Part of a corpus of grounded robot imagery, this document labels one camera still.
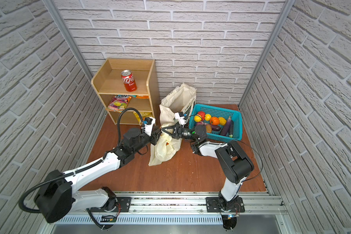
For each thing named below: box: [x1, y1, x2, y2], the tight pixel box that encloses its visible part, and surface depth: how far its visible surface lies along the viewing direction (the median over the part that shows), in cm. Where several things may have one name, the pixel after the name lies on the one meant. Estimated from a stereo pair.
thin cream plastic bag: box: [148, 131, 183, 167], surface depth 76 cm
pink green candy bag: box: [105, 94, 133, 113], surface depth 94 cm
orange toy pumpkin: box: [209, 116, 220, 126], surface depth 105 cm
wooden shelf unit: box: [91, 57, 160, 125], surface depth 93 cm
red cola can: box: [120, 69, 137, 93], surface depth 77 cm
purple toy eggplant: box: [220, 115, 232, 137], surface depth 103 cm
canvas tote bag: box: [159, 82, 197, 126], surface depth 97 cm
